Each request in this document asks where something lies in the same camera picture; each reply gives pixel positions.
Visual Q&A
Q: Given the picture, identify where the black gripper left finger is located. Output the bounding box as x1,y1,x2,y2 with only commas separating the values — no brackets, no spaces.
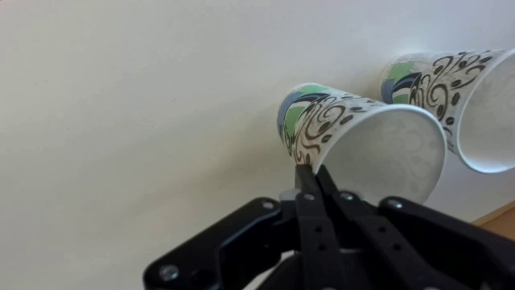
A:
141,163,346,290

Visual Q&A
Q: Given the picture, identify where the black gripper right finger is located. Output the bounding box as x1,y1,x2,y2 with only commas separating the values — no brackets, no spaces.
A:
315,165,515,290

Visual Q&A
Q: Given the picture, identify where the patterned paper cup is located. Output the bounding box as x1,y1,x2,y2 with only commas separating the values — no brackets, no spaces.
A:
378,47,515,177
275,81,449,206

